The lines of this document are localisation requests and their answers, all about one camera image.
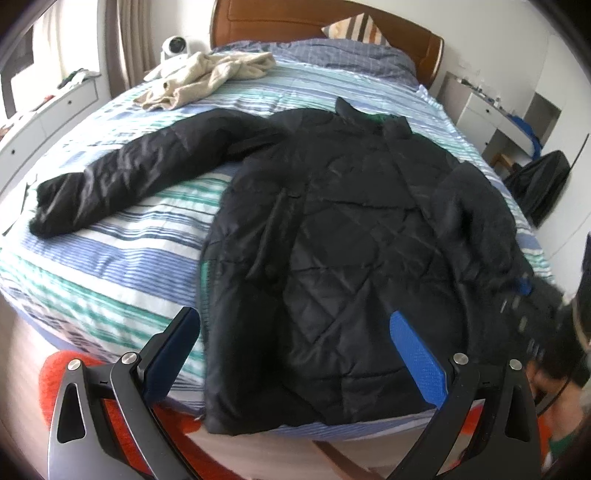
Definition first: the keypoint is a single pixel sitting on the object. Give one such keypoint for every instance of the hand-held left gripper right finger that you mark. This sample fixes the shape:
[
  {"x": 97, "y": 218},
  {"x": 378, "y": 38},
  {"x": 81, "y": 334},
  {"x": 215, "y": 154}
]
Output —
[{"x": 415, "y": 360}]

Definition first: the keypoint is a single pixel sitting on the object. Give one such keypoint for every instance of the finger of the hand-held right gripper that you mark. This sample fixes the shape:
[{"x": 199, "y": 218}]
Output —
[{"x": 524, "y": 285}]

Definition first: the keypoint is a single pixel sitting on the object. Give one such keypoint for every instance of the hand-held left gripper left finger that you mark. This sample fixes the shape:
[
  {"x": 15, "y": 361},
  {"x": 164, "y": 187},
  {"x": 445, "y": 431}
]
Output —
[{"x": 171, "y": 355}]

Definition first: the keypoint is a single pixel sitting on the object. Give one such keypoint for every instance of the black quilted jacket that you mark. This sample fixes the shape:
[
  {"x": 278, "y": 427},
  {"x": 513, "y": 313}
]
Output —
[{"x": 346, "y": 254}]

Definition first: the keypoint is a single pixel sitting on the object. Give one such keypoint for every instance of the person's right hand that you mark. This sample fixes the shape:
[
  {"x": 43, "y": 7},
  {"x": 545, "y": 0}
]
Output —
[{"x": 554, "y": 385}]

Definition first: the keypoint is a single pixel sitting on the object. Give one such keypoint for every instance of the orange rug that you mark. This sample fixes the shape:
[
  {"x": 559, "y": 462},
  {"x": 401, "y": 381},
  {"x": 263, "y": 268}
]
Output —
[{"x": 184, "y": 429}]

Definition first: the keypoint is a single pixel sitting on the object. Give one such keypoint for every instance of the black bag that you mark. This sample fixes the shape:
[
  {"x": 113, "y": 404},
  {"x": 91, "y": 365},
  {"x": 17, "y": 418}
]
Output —
[{"x": 545, "y": 184}]

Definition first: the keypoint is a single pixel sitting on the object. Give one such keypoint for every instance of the striped blue green bedspread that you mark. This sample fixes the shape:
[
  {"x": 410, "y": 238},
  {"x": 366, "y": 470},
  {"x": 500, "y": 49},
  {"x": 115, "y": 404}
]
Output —
[{"x": 115, "y": 258}]

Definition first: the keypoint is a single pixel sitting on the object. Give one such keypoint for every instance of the wooden stool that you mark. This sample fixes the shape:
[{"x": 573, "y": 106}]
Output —
[{"x": 501, "y": 160}]

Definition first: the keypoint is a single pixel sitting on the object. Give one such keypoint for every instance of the blue cloth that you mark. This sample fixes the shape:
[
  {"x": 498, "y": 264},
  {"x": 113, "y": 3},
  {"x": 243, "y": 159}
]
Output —
[{"x": 535, "y": 138}]

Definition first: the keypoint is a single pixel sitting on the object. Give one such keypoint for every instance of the white desk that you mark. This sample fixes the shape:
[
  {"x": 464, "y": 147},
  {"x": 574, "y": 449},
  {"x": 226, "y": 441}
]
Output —
[{"x": 480, "y": 113}]

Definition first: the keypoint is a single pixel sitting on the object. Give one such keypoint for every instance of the white dresser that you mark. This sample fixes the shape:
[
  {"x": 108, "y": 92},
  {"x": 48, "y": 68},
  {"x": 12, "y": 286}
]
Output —
[{"x": 55, "y": 110}]

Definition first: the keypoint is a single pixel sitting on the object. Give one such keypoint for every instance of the beige garment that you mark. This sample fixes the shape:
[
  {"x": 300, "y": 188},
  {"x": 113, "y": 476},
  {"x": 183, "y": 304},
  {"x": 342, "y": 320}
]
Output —
[{"x": 203, "y": 76}]

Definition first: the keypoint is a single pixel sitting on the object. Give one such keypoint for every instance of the blue checked pillow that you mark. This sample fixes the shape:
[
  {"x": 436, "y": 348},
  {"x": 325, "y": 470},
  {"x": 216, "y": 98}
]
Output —
[{"x": 332, "y": 57}]

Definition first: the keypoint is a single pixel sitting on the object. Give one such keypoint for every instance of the striped pillow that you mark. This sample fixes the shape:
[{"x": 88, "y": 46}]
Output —
[{"x": 358, "y": 27}]

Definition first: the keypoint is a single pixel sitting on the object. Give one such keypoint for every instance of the white round fan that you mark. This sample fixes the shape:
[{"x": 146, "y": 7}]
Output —
[{"x": 175, "y": 46}]

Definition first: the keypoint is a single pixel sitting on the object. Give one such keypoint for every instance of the beige curtain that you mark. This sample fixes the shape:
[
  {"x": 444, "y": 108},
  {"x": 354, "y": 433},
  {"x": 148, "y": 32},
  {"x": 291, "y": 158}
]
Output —
[{"x": 134, "y": 37}]

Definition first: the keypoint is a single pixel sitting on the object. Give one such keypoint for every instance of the wooden headboard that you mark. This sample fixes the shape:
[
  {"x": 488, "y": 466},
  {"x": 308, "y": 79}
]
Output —
[{"x": 277, "y": 18}]

